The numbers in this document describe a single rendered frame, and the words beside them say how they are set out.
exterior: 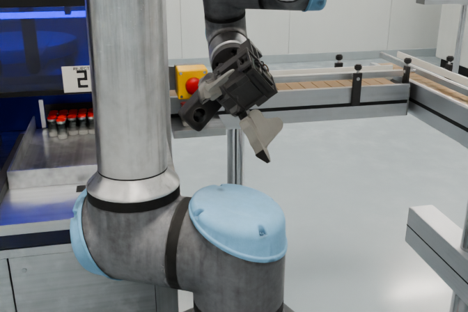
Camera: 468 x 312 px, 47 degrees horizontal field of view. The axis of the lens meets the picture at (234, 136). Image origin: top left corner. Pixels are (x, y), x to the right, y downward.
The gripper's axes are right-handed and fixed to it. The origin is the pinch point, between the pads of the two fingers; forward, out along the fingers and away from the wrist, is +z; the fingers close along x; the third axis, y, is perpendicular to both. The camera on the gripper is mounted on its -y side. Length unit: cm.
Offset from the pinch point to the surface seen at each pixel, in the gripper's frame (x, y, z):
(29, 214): -6.8, -38.1, -6.7
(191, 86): 10.3, -15.2, -44.9
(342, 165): 183, -35, -190
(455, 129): 62, 27, -42
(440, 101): 60, 28, -50
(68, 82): -8, -35, -46
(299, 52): 261, -51, -483
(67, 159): -1, -40, -29
